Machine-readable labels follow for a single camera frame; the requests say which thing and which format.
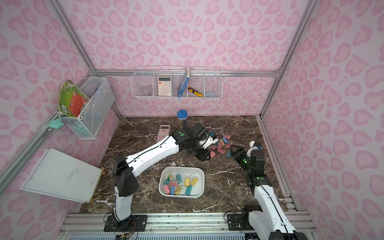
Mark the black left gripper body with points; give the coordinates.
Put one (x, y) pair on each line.
(202, 150)

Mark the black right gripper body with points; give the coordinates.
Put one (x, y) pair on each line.
(240, 153)

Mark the white storage tray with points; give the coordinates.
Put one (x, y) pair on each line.
(182, 182)

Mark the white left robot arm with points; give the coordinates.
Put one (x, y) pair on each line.
(125, 173)

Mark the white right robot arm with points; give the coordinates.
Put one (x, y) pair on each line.
(268, 220)

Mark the blue lid pencil tube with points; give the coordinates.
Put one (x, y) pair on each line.
(182, 116)

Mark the pink calculator on table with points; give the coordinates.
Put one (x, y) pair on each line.
(164, 132)

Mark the yellow utility knife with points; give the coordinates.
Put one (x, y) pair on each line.
(195, 92)

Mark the blue book in shelf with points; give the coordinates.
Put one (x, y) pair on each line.
(184, 82)

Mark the white calculator in shelf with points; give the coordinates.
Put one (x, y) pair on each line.
(164, 86)

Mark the green snack bag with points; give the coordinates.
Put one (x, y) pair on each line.
(71, 100)

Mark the white paper board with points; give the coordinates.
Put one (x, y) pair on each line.
(61, 176)

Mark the white wire wall shelf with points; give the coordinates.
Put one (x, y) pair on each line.
(207, 81)

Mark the white mesh wall basket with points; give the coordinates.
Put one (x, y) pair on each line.
(88, 124)

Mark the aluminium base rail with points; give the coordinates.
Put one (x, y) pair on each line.
(164, 223)

